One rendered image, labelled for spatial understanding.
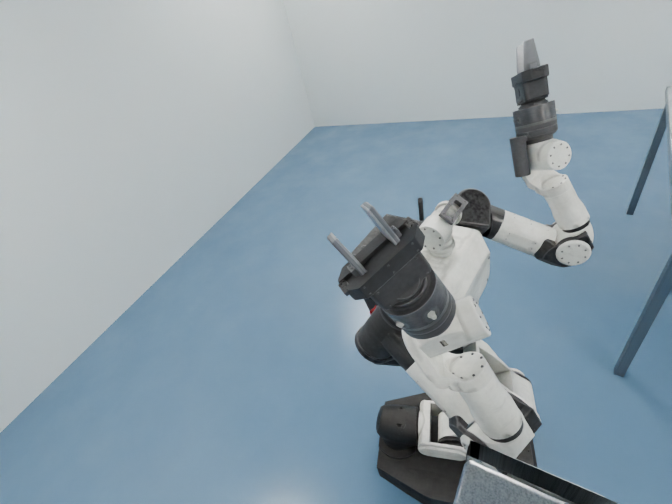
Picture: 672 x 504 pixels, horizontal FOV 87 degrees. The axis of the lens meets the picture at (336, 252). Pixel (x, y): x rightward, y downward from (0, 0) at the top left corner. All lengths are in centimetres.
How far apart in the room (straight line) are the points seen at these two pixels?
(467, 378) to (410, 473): 119
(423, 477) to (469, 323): 127
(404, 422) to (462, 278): 92
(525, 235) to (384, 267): 70
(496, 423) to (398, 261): 34
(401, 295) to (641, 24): 453
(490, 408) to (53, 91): 307
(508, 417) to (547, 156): 58
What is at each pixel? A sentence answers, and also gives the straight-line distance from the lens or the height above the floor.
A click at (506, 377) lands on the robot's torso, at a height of 69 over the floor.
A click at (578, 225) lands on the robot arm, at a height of 122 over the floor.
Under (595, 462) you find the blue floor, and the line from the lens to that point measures 209.
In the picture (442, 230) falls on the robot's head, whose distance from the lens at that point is 79.
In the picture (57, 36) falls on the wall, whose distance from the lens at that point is 330.
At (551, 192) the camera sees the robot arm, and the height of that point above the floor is 131.
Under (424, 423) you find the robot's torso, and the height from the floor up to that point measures 34.
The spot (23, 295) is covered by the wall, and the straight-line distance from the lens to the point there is 311.
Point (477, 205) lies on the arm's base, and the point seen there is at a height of 127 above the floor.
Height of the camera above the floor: 185
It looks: 38 degrees down
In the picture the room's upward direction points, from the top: 15 degrees counter-clockwise
